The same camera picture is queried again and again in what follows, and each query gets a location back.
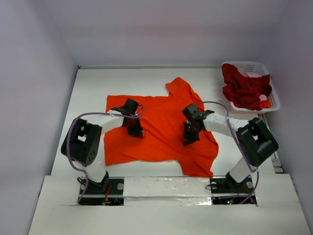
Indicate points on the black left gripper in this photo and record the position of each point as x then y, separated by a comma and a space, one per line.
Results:
133, 126

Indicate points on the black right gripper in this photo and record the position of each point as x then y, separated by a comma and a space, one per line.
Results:
191, 130

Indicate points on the orange t-shirt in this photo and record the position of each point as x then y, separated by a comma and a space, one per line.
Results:
163, 130

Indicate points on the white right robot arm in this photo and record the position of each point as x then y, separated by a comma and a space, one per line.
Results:
252, 137

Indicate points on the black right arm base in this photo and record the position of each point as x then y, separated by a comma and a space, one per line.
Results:
221, 194

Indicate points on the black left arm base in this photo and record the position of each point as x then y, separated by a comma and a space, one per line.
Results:
112, 195

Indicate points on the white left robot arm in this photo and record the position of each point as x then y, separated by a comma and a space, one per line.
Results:
81, 143

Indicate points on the dark red t-shirt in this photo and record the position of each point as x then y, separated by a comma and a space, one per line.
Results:
245, 92

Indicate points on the orange-red garment in basket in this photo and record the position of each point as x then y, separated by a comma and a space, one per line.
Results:
265, 104

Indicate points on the pink garment in basket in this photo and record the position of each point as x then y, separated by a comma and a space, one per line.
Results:
251, 75

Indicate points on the white plastic basket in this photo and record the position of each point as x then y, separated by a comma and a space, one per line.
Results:
256, 67

